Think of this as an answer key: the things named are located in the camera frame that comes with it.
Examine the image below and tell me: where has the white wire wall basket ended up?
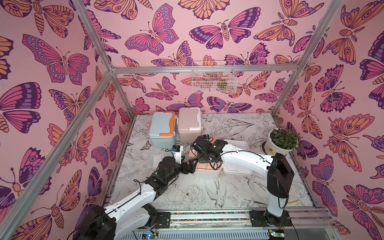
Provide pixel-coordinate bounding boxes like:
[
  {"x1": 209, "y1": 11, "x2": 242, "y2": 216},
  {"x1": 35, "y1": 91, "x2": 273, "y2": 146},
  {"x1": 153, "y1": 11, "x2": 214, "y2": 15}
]
[{"x1": 191, "y1": 65, "x2": 238, "y2": 94}]

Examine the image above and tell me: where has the beige pink first aid box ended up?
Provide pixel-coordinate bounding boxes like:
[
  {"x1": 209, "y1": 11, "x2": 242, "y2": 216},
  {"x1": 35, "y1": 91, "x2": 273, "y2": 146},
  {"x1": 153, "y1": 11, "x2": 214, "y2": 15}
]
[{"x1": 178, "y1": 108, "x2": 203, "y2": 144}]

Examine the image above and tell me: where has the blue orange first aid box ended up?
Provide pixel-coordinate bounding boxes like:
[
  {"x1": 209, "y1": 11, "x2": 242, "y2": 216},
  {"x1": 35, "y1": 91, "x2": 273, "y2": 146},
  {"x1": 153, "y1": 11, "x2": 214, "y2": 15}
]
[{"x1": 149, "y1": 112, "x2": 177, "y2": 149}]

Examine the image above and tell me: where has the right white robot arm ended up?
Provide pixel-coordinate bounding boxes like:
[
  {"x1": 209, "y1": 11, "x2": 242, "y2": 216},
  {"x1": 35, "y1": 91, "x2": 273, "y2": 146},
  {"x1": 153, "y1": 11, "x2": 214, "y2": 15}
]
[{"x1": 191, "y1": 136, "x2": 295, "y2": 226}]

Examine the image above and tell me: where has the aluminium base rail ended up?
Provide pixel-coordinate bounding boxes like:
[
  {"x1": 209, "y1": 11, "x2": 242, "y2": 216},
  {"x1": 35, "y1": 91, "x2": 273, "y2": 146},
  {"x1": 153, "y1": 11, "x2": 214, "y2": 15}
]
[{"x1": 122, "y1": 207, "x2": 342, "y2": 240}]

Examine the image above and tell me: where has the potted green plant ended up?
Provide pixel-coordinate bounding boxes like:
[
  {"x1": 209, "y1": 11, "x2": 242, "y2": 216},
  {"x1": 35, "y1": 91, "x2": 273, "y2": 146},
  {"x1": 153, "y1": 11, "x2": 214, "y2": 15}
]
[{"x1": 263, "y1": 128, "x2": 300, "y2": 156}]

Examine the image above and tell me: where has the white pink medicine chest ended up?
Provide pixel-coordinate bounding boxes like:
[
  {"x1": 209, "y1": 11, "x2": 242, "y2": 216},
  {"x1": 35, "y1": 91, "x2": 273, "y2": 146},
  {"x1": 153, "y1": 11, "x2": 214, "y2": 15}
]
[{"x1": 189, "y1": 140, "x2": 253, "y2": 180}]

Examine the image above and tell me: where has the green toy in basket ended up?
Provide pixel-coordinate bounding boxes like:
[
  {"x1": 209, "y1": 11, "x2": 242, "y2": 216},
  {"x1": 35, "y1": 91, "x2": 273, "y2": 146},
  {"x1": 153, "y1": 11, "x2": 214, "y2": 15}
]
[{"x1": 217, "y1": 81, "x2": 228, "y2": 92}]

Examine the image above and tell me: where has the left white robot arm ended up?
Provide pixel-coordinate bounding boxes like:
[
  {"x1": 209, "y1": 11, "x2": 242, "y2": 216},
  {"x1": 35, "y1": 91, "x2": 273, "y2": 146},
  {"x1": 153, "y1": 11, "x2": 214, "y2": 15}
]
[{"x1": 69, "y1": 156, "x2": 198, "y2": 240}]

